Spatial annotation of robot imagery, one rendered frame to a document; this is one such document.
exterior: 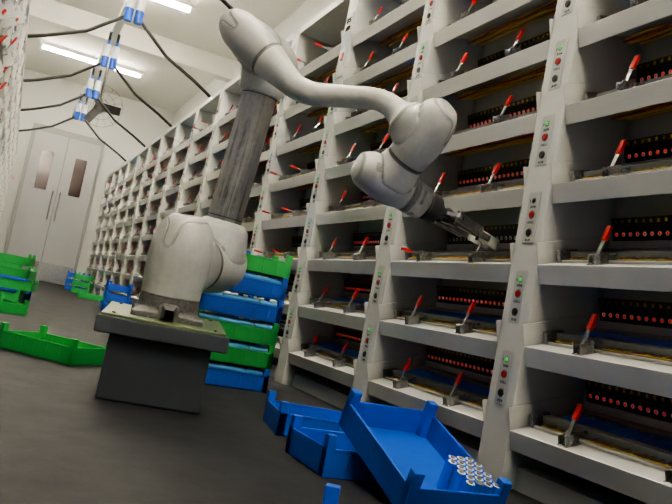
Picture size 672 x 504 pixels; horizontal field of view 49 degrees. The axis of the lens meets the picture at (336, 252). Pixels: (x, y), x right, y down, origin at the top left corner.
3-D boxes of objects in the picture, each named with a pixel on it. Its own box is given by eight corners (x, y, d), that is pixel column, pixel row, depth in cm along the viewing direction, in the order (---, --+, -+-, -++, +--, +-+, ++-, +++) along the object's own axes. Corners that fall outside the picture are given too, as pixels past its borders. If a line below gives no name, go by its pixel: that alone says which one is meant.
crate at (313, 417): (275, 435, 173) (282, 401, 173) (262, 419, 192) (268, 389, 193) (393, 453, 180) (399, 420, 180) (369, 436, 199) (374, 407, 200)
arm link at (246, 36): (276, 32, 187) (294, 51, 200) (233, -12, 192) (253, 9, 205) (241, 69, 189) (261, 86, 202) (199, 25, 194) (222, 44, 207)
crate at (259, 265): (204, 261, 244) (209, 237, 245) (194, 261, 263) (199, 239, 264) (289, 278, 254) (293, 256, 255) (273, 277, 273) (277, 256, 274)
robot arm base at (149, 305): (129, 316, 176) (134, 293, 177) (131, 307, 198) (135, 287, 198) (204, 329, 181) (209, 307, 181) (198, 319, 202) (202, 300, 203)
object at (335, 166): (398, 163, 242) (395, 121, 241) (325, 180, 297) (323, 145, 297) (450, 162, 250) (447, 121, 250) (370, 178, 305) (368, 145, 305)
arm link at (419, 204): (408, 208, 178) (427, 219, 181) (422, 175, 180) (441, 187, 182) (390, 210, 187) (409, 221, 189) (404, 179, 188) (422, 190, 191)
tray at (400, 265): (512, 282, 175) (510, 243, 174) (390, 275, 230) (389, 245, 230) (577, 275, 183) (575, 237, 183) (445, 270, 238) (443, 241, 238)
